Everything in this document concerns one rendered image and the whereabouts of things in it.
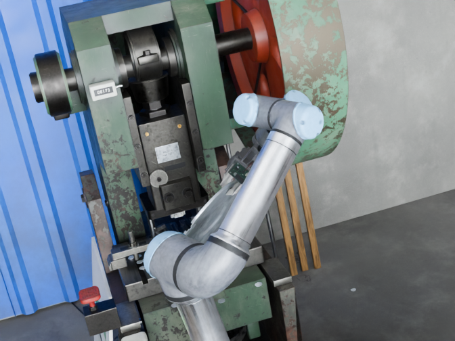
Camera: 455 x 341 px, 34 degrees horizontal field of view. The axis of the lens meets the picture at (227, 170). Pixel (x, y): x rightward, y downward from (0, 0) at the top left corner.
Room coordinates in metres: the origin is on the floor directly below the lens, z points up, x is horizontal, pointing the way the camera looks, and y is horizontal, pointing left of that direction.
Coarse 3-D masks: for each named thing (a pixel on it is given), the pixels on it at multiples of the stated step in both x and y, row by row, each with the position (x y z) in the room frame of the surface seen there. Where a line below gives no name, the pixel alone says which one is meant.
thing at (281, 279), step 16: (224, 160) 2.53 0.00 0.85; (272, 272) 2.04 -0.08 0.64; (272, 288) 2.03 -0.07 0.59; (288, 288) 1.96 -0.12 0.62; (272, 304) 2.06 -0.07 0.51; (288, 304) 1.96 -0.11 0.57; (272, 320) 2.10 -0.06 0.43; (288, 320) 1.96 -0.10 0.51; (272, 336) 2.14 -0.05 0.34; (288, 336) 1.96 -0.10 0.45
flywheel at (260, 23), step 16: (224, 0) 2.55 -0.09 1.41; (240, 0) 2.43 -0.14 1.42; (256, 0) 2.26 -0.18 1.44; (224, 16) 2.56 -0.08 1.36; (240, 16) 2.50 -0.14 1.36; (256, 16) 2.24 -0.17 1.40; (256, 32) 2.20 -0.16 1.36; (272, 32) 2.15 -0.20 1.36; (256, 48) 2.21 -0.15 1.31; (272, 48) 2.17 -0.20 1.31; (240, 64) 2.53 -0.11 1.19; (256, 64) 2.37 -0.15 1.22; (272, 64) 2.19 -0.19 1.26; (240, 80) 2.50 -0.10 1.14; (272, 80) 2.22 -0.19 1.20; (272, 96) 2.24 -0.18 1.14; (256, 128) 2.36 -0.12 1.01
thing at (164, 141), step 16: (144, 112) 2.18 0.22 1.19; (160, 112) 2.16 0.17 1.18; (176, 112) 2.17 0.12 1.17; (144, 128) 2.11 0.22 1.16; (160, 128) 2.12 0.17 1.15; (176, 128) 2.13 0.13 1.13; (144, 144) 2.11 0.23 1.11; (160, 144) 2.12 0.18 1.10; (176, 144) 2.13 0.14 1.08; (160, 160) 2.11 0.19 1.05; (176, 160) 2.12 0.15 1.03; (192, 160) 2.14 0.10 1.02; (160, 176) 2.10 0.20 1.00; (176, 176) 2.12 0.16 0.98; (192, 176) 2.13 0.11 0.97; (160, 192) 2.09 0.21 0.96; (176, 192) 2.09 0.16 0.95; (192, 192) 2.10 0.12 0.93; (160, 208) 2.11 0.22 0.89
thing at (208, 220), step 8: (232, 184) 1.83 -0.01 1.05; (224, 192) 1.81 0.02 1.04; (216, 200) 1.79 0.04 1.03; (224, 200) 1.86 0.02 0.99; (232, 200) 1.92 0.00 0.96; (208, 208) 1.78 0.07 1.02; (216, 208) 1.86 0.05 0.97; (224, 208) 1.92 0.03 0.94; (200, 216) 1.76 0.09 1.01; (208, 216) 1.82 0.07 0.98; (216, 216) 1.91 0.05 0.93; (224, 216) 1.95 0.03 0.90; (192, 224) 1.75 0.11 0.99; (200, 224) 1.80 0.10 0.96; (208, 224) 1.89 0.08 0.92; (216, 224) 1.93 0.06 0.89; (184, 232) 1.75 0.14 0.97; (192, 232) 1.78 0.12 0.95; (200, 232) 1.87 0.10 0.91; (208, 232) 1.91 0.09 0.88; (200, 240) 1.90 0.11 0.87
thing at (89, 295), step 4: (88, 288) 1.93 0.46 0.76; (92, 288) 1.93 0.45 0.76; (96, 288) 1.93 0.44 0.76; (80, 292) 1.92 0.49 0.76; (84, 292) 1.91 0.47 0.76; (88, 292) 1.91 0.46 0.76; (92, 292) 1.90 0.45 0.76; (96, 292) 1.90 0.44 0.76; (80, 296) 1.90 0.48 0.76; (84, 296) 1.89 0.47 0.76; (88, 296) 1.88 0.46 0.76; (92, 296) 1.88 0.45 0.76; (96, 296) 1.88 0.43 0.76; (100, 296) 1.89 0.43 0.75; (80, 300) 1.88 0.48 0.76; (84, 300) 1.87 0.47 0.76; (88, 300) 1.87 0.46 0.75; (92, 300) 1.88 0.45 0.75; (96, 300) 1.88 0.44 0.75; (92, 304) 1.90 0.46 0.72
